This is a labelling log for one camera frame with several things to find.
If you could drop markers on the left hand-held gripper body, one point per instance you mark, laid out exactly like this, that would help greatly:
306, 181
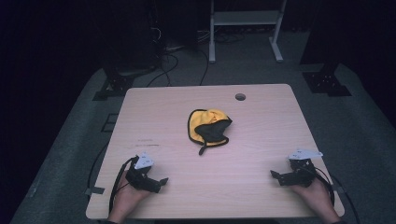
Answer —
140, 179

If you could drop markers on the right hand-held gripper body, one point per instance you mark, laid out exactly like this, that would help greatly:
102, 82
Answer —
301, 172

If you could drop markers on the yellow and black towel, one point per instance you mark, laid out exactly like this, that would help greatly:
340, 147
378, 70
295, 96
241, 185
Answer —
208, 130

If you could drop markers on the person's left hand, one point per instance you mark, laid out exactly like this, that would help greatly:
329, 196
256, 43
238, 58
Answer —
127, 199

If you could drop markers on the person's right hand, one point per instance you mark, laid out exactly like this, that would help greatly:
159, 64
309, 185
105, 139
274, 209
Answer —
316, 196

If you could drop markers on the grey tape strip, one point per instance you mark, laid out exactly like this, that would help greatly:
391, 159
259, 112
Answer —
95, 190

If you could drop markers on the dark floor socket plate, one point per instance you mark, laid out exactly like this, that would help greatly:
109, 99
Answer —
109, 123

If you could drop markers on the black stand base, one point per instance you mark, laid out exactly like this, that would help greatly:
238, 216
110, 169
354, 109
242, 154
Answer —
113, 87
327, 82

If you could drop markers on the white metal stand frame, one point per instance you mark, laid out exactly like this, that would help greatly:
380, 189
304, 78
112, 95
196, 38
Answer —
246, 18

